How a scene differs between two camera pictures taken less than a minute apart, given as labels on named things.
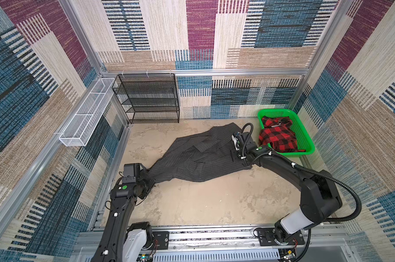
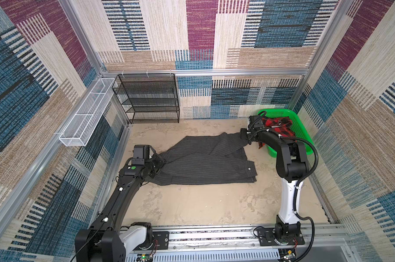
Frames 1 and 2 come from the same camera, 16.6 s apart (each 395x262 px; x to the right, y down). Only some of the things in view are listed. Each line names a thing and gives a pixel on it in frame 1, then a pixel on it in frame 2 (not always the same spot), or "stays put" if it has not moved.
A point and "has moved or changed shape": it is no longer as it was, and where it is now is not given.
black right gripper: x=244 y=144 -> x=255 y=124
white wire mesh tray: x=80 y=129 stays put
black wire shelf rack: x=148 y=97 stays put
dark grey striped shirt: x=209 y=150 has moved or changed shape
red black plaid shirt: x=276 y=132 stays put
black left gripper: x=150 y=180 -> x=160 y=162
